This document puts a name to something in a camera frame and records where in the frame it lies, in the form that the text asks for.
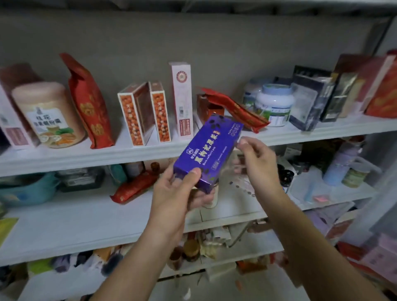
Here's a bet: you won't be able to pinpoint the person's right hand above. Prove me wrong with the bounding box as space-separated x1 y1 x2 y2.
234 136 283 199

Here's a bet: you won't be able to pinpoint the person's left hand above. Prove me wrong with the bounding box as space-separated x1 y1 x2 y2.
149 162 215 239

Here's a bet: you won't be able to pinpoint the purple blue long box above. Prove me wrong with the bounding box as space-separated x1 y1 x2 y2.
173 114 244 194

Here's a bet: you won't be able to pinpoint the dark red foil pouches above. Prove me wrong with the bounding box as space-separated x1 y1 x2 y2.
200 87 271 134

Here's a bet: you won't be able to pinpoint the white tub green label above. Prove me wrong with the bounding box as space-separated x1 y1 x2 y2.
256 84 295 128

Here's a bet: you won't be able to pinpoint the orange red long box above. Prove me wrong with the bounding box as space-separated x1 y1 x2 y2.
197 93 225 124

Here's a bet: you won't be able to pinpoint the white metal shelving unit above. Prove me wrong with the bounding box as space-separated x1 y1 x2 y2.
0 0 397 301

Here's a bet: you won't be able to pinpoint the red box white edge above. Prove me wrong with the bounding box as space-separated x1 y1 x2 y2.
149 81 172 143
118 82 157 147

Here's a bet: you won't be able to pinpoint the pink blossom box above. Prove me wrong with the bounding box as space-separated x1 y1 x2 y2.
169 61 194 139

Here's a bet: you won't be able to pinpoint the beige cylinder canister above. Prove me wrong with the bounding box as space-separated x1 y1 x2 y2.
11 81 86 149

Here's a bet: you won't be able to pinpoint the person's left forearm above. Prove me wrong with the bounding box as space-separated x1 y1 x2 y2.
93 226 187 301

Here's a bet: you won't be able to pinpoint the person's right forearm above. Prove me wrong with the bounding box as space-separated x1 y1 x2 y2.
261 189 388 301

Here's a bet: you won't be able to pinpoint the white box brown print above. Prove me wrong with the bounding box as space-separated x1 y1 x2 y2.
144 158 175 173

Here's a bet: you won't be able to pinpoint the red-brown box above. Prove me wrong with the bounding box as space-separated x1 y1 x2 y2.
0 62 41 150

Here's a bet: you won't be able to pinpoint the small dark bottle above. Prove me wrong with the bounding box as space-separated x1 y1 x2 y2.
278 164 295 190

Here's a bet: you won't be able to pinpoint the white colourful sticker sheet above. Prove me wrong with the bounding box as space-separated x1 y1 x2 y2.
232 174 256 196

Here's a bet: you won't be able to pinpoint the red pouch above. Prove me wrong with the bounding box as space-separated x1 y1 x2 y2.
110 170 159 204

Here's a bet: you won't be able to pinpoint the teal pouch bag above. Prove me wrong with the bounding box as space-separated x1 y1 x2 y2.
107 163 128 186

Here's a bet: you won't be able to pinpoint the lavender bottle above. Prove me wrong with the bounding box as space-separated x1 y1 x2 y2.
324 139 366 187

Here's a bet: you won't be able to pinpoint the small green jar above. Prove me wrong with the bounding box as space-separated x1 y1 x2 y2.
342 162 371 188

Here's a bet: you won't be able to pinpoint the small black grey boxes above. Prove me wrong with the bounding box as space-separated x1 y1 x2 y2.
57 166 106 192

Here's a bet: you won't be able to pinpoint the red patterned bag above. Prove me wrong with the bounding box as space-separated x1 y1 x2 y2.
335 54 397 119

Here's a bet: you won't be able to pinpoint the teal plastic basket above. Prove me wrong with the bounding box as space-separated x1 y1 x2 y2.
0 174 61 207

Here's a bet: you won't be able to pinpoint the pink carton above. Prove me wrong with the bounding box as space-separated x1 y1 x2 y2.
363 232 397 283

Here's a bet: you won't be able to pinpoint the yellow tag packet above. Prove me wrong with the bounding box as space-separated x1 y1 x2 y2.
0 217 19 246

